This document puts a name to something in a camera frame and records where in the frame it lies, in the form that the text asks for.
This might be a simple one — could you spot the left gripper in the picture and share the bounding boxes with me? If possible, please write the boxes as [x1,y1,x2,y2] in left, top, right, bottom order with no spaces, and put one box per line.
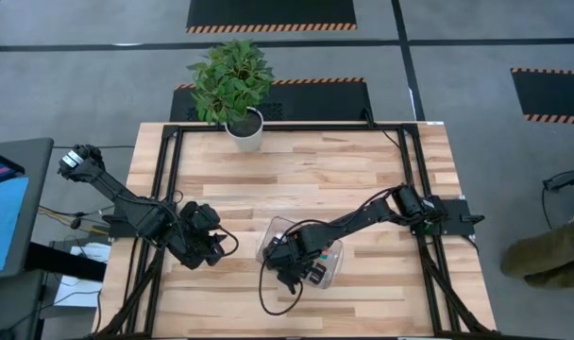
[173,228,229,271]

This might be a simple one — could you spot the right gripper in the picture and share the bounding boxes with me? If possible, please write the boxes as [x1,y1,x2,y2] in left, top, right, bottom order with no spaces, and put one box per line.
[262,234,316,297]

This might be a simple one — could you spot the clear plastic basket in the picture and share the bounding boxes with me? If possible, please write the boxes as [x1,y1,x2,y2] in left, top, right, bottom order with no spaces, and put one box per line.
[254,215,346,291]

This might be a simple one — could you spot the white plant pot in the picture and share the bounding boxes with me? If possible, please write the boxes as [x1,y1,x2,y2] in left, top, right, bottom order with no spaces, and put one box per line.
[224,107,266,154]

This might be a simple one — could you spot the white paper sheets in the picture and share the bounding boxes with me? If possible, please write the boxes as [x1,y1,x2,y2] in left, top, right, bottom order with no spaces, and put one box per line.
[54,242,112,309]

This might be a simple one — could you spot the green leafy plant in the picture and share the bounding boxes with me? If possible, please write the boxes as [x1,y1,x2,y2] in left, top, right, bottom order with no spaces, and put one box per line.
[186,38,277,127]

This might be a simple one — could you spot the black hazard-striped floor mat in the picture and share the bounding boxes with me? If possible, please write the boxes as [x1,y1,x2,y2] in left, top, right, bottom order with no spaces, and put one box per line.
[185,0,359,35]
[168,76,374,124]
[510,67,574,126]

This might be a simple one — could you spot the grey desk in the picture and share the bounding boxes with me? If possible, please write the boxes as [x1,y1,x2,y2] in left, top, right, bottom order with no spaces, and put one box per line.
[0,137,55,281]

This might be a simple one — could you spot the light blue board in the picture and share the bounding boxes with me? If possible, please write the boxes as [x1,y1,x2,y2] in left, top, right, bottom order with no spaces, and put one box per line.
[0,176,30,274]

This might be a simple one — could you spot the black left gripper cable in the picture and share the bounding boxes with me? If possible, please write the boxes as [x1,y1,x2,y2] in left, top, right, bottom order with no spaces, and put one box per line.
[214,225,241,259]

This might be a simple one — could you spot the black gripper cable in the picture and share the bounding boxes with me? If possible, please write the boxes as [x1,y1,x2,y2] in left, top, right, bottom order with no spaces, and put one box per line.
[214,225,241,259]
[258,254,305,317]

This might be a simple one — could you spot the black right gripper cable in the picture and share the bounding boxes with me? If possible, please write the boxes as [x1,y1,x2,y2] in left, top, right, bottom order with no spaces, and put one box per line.
[258,254,305,317]

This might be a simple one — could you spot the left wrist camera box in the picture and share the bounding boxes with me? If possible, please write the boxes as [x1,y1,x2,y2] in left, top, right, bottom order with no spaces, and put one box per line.
[179,200,222,231]

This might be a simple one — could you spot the black aluminium table frame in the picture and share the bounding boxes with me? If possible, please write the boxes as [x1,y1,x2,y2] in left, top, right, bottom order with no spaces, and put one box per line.
[91,121,501,339]

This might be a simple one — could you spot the floor cable bundle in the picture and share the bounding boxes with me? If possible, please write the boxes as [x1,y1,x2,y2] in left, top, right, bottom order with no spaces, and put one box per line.
[36,203,116,237]

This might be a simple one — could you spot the black cable across table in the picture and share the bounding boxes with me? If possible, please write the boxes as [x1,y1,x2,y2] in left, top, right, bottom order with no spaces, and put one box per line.
[362,108,404,152]

